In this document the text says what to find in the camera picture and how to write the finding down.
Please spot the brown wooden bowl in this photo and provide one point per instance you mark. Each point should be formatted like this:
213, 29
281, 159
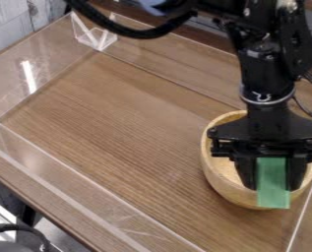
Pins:
224, 179

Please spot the black metal bracket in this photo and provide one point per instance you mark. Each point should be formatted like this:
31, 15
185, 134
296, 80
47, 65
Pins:
33, 240

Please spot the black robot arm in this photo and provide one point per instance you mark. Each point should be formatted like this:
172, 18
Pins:
272, 39

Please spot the green rectangular block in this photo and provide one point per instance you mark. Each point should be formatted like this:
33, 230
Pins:
272, 192

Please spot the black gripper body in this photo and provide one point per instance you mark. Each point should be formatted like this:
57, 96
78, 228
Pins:
269, 132

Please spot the clear acrylic tray wall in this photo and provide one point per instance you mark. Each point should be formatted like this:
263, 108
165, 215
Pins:
100, 145

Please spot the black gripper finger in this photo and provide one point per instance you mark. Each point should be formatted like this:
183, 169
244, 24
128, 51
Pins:
247, 170
296, 169

